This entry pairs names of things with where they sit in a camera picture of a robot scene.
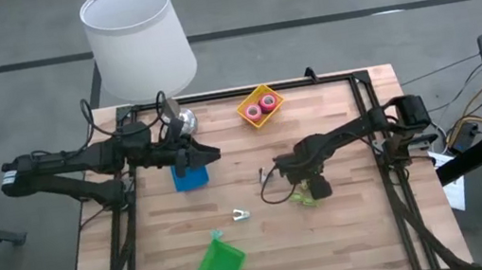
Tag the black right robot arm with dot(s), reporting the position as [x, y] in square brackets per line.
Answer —
[346, 131]

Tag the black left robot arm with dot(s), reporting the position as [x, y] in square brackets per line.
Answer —
[59, 167]

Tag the white paper sheet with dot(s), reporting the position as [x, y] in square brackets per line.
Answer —
[455, 191]

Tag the blue plastic basket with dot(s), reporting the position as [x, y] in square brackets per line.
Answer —
[193, 181]

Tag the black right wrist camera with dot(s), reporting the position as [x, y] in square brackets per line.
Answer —
[320, 188]

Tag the silver stapler remover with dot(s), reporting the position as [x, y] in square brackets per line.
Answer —
[239, 215]

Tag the yellow plastic basket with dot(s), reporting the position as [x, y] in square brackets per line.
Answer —
[272, 115]

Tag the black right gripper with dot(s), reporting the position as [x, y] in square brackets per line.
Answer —
[300, 162]

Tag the green staples box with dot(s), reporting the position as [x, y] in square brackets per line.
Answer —
[301, 200]

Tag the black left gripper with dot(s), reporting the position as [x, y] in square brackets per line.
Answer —
[168, 158]

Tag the teal stapler remover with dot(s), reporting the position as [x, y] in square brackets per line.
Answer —
[216, 234]

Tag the pink tape roll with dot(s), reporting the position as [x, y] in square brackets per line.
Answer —
[262, 104]
[248, 114]

